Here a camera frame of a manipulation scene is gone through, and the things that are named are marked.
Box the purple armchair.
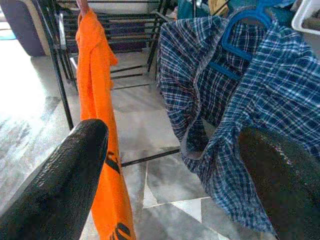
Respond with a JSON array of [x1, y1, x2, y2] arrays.
[[0, 0, 52, 58]]

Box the orange t-shirt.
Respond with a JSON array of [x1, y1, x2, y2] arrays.
[[75, 5, 137, 240]]

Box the blue plaid shirt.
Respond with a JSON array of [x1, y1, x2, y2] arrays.
[[155, 14, 320, 238]]

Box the black metal drying rack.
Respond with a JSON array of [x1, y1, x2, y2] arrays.
[[34, 0, 181, 168]]

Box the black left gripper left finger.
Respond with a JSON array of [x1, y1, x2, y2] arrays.
[[0, 118, 110, 240]]

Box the pink plastic hanger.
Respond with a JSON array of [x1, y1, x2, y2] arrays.
[[75, 0, 91, 14]]

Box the sky blue plastic hanger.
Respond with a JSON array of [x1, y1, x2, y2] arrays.
[[207, 0, 279, 81]]

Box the white storage bin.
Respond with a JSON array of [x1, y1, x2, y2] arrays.
[[290, 0, 320, 34]]

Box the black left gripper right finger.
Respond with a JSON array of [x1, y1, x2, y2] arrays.
[[238, 126, 320, 240]]

